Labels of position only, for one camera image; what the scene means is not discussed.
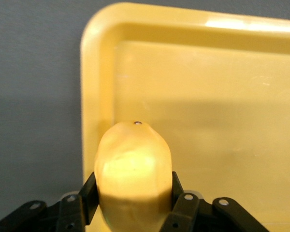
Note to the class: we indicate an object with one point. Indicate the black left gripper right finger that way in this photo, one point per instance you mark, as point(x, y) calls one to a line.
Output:
point(183, 207)

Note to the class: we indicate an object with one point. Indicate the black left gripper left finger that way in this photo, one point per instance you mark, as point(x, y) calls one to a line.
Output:
point(87, 198)

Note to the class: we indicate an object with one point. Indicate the yellow potato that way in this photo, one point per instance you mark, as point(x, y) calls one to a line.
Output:
point(134, 174)

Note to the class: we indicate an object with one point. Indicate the yellow plastic tray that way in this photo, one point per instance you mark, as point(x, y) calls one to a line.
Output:
point(207, 108)

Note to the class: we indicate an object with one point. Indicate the dark grey table mat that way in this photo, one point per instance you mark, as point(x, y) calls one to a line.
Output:
point(26, 96)

